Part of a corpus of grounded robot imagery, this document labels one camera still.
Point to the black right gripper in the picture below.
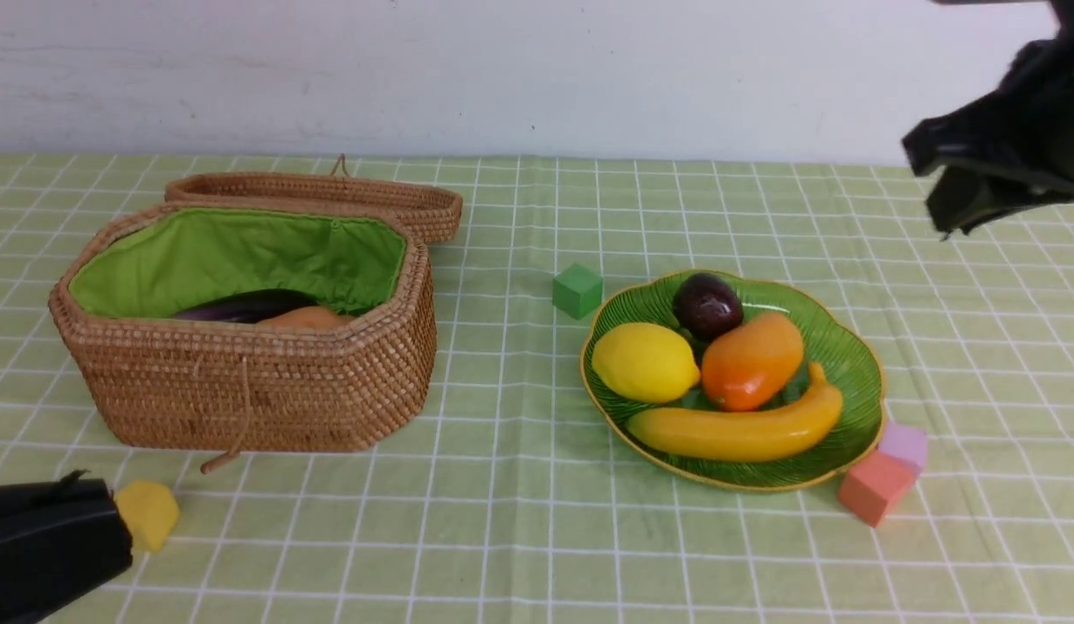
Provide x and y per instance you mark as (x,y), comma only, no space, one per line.
(1013,149)

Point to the dark purple toy mangosteen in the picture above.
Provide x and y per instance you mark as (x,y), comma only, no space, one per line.
(707,307)

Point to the orange toy mango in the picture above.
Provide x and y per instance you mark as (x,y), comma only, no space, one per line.
(745,368)

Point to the yellow toy banana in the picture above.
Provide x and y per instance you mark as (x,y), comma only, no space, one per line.
(755,437)

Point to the yellow toy lemon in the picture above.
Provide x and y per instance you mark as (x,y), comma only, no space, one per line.
(645,362)

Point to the brown toy potato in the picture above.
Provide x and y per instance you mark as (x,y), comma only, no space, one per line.
(311,318)

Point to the purple toy eggplant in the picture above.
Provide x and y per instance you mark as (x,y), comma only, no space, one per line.
(248,307)

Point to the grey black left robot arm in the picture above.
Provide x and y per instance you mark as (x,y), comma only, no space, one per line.
(59,540)

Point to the green glass leaf plate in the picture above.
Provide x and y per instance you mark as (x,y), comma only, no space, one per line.
(847,360)

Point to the lilac foam cube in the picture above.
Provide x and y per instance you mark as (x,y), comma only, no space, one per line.
(905,444)

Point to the pink foam cube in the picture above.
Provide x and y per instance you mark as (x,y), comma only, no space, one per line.
(872,488)

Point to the green foam cube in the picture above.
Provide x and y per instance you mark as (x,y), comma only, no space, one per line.
(577,291)

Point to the woven wicker basket lid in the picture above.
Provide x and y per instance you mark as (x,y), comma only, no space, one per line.
(430,213)

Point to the green checkered tablecloth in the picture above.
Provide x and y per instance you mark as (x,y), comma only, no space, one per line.
(508,500)

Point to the woven wicker basket green lining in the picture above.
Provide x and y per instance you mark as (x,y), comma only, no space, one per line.
(165,383)

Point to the yellow foam block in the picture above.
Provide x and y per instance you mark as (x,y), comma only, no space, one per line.
(150,513)

